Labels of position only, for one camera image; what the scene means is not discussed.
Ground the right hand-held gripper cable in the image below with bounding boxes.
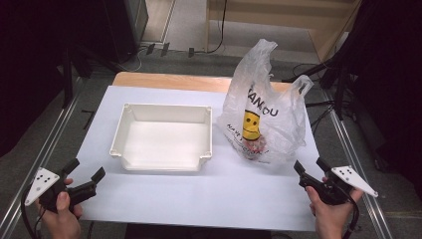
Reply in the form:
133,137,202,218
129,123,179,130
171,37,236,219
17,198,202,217
341,190,361,239

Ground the white floor cable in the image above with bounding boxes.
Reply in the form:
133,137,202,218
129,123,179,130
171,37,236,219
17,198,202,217
122,46,147,74

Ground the black cabinet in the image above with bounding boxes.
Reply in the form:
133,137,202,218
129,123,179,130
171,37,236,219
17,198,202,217
102,0,149,65

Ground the left hand-held gripper cable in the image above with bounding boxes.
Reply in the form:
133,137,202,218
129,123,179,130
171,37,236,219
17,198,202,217
20,187,46,239

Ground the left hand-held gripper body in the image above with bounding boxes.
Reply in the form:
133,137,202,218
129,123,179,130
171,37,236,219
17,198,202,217
24,167,98,213

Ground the clear plastic bag with smiley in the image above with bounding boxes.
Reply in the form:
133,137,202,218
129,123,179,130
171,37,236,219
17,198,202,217
217,38,315,166

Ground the white plastic tray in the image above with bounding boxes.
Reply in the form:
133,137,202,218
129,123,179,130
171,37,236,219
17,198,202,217
108,103,213,173

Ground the person's left hand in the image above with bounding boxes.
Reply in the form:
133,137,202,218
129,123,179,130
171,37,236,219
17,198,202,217
34,178,84,239

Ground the red candy can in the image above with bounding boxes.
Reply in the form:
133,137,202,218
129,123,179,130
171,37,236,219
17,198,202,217
243,133,269,157

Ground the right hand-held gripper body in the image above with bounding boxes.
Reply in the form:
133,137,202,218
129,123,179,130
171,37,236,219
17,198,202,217
298,165,379,206

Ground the wooden shelf unit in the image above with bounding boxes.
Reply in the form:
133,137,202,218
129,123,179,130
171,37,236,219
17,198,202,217
204,0,363,64

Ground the black stand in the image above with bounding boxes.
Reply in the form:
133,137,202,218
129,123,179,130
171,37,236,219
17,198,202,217
282,54,353,121
61,48,75,110

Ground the black curtain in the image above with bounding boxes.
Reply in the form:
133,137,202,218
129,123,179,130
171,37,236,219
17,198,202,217
0,0,110,157
334,0,422,200

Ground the metal floor rail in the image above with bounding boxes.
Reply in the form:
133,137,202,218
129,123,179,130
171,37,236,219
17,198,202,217
320,89,396,239
0,77,85,235

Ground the hand-held gripper cable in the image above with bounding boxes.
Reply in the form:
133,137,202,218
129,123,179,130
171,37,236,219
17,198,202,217
341,190,361,239
20,187,46,239

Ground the person's right hand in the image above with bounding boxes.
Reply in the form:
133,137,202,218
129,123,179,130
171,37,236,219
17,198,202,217
305,177,364,239

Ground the black hanging cable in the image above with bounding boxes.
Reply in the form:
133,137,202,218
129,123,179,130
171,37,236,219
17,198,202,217
193,0,229,55

